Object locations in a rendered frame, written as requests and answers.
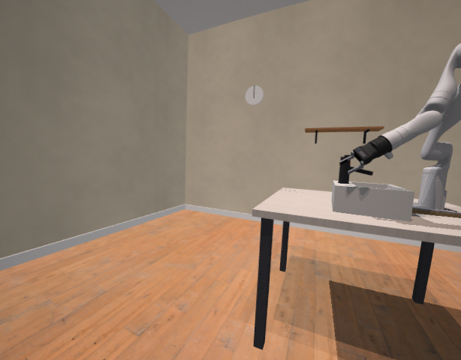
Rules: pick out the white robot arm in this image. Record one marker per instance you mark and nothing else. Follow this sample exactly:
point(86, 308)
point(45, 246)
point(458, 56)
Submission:
point(446, 99)

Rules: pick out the black mixer tap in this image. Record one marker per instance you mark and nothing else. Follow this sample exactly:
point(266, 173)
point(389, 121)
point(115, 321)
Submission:
point(343, 176)

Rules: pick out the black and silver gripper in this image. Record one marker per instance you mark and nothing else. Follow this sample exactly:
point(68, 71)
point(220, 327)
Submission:
point(382, 145)

